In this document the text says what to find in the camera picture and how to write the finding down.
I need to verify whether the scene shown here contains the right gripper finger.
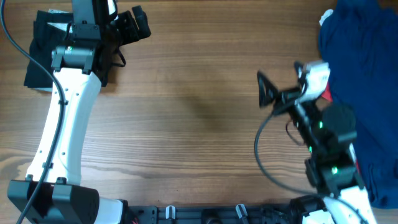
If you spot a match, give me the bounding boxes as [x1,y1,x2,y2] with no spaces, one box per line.
[294,61,303,79]
[257,70,279,108]

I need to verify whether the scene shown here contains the black shorts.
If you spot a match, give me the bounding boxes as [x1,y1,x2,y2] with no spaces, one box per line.
[24,11,73,88]

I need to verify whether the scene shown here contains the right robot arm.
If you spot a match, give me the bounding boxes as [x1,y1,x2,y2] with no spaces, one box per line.
[254,60,376,223]

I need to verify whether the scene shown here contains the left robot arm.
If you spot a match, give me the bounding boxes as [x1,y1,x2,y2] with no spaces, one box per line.
[7,1,151,223]

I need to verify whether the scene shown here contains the red garment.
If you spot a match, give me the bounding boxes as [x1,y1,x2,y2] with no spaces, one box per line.
[322,83,333,102]

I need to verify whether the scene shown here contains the white cloth piece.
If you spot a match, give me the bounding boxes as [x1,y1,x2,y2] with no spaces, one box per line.
[319,9,333,26]

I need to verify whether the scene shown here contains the dark blue garment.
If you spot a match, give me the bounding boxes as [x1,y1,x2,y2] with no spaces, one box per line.
[318,0,397,209]

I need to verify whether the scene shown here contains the right black cable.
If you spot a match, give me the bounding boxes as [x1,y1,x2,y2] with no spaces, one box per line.
[254,111,371,224]

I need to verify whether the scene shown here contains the black cable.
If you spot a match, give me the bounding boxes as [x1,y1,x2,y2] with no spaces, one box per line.
[254,111,371,224]
[0,0,69,224]

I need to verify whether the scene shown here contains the left black cable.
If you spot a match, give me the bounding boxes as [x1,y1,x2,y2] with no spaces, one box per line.
[0,0,69,224]

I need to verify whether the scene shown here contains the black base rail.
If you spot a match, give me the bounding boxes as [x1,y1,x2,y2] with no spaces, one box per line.
[129,205,304,224]

